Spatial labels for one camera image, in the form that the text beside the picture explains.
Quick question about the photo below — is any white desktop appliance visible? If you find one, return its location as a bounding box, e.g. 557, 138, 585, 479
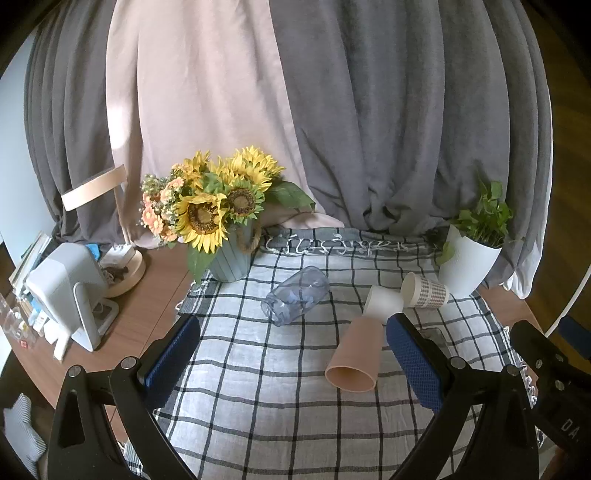
25, 243, 122, 352

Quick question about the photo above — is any white cup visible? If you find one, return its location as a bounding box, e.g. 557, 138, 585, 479
361, 285, 406, 324

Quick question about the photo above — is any beige desk lamp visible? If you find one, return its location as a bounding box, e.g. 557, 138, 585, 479
61, 166, 147, 298

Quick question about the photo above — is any clear plastic box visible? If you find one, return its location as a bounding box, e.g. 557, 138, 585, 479
0, 295, 38, 352

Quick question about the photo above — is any white curved tube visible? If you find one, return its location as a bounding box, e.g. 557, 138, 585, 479
547, 258, 591, 339

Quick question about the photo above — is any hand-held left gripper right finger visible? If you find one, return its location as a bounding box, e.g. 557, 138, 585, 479
385, 313, 541, 480

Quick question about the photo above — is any white plant pot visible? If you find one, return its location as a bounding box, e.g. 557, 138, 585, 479
436, 224, 503, 299

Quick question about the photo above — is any pink cup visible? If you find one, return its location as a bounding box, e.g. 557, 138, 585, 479
324, 318, 387, 393

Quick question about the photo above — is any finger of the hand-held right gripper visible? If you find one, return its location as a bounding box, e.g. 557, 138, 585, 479
509, 320, 591, 416

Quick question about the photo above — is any green leafy plant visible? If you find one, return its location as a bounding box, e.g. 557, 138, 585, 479
436, 181, 525, 266

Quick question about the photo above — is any checkered paper cup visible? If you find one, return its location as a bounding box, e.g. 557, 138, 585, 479
400, 272, 450, 309

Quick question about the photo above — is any clear blue plastic bottle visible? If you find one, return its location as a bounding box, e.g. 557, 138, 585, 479
260, 266, 331, 326

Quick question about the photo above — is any pink curtain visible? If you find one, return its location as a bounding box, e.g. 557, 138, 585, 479
105, 0, 345, 251

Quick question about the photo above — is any sunflower bouquet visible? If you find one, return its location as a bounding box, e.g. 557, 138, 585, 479
137, 146, 317, 284

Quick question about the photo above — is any striped cloth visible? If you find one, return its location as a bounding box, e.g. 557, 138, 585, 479
4, 394, 47, 479

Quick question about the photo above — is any checkered tablecloth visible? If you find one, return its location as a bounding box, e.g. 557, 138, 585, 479
152, 226, 539, 480

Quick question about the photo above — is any grey curtain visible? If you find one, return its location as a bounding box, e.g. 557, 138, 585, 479
263, 0, 555, 297
23, 0, 128, 245

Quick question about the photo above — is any stack of books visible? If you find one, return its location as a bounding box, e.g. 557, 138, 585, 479
8, 232, 54, 297

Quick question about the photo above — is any white cloth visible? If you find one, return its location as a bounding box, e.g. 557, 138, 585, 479
503, 272, 533, 299

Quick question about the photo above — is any ribbed teal vase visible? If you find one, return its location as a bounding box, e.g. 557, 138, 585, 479
207, 222, 262, 283

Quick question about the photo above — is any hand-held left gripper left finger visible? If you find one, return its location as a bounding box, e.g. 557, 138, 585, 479
46, 314, 201, 480

